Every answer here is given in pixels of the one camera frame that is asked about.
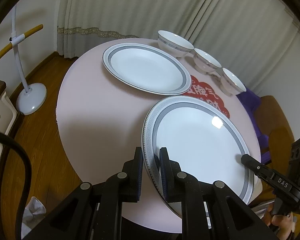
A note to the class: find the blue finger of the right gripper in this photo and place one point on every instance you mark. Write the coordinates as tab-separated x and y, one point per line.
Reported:
260	170

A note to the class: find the white stand with wooden hoops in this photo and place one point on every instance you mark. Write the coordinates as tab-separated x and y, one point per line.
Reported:
32	97

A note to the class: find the purple cloth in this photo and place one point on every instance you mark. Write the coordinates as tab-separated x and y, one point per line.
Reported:
251	102

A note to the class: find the white bowl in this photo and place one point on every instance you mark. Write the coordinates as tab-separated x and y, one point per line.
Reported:
231	84
173	44
204	62

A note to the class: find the person right hand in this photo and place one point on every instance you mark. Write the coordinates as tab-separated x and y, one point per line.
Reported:
285	224

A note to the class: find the grey curtain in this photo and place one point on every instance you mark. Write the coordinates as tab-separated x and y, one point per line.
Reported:
248	37

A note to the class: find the brown armchair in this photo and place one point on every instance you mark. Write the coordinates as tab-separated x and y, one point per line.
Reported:
273	123

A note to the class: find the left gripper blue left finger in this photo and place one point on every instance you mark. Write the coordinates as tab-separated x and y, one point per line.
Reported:
132	182

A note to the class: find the grey-rimmed white plate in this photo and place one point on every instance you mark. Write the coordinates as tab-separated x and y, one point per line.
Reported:
205	143
147	68

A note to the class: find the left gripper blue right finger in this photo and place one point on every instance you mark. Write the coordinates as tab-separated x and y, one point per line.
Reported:
171	186

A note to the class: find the round pink table mat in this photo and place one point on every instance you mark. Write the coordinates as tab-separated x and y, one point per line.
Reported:
100	121

